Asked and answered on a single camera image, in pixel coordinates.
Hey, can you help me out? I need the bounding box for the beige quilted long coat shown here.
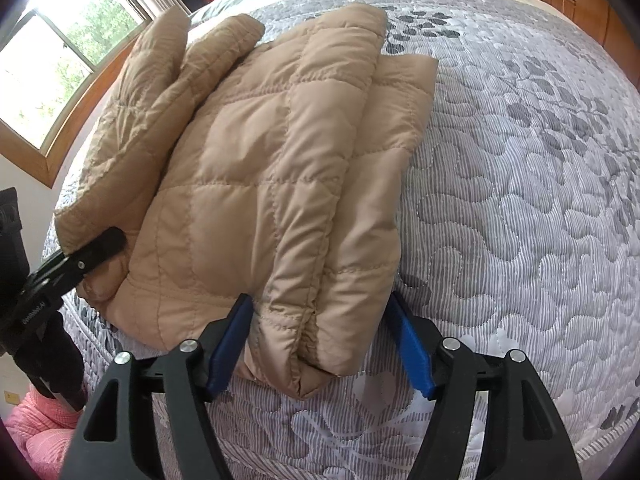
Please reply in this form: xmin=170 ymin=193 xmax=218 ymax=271
xmin=54 ymin=3 xmax=438 ymax=399

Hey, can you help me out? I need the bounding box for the wooden wardrobe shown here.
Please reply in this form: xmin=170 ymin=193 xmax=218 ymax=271
xmin=574 ymin=0 xmax=640 ymax=88

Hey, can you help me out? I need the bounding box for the large wooden frame window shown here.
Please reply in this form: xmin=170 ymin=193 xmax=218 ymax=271
xmin=1 ymin=0 xmax=151 ymax=186

